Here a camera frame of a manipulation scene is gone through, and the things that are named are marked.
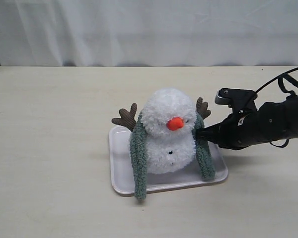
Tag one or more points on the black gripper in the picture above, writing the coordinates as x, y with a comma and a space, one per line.
236, 132

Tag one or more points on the white plush snowman toy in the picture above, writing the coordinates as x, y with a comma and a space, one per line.
164, 101

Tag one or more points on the green fleece scarf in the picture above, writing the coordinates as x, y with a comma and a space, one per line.
166, 145

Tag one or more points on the white rectangular plastic tray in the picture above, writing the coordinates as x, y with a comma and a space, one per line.
121, 171

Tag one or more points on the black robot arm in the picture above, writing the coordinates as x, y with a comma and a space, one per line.
271, 122

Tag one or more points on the white curtain backdrop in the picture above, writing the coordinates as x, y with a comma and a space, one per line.
148, 32

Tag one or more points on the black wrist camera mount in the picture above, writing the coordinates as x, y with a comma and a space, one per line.
239, 100

